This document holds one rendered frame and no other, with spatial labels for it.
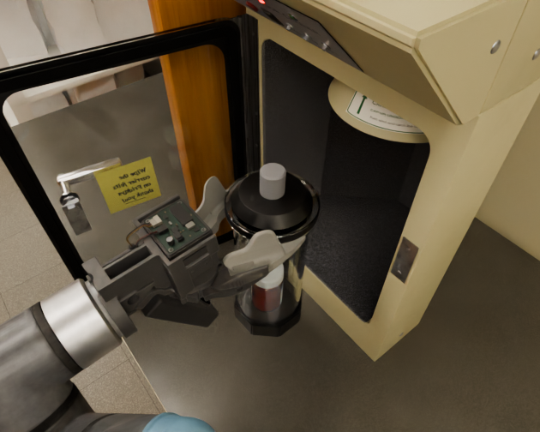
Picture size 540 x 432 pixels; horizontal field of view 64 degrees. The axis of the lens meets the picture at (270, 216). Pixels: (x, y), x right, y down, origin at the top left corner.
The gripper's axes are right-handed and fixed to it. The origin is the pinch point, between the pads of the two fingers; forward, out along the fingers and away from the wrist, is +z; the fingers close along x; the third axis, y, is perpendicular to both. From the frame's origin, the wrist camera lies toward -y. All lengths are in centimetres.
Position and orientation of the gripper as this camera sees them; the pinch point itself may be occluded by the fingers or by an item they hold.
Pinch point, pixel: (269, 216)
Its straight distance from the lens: 50.5
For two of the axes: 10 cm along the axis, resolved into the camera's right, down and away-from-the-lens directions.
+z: 7.8, -5.1, 3.6
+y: -0.6, -6.4, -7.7
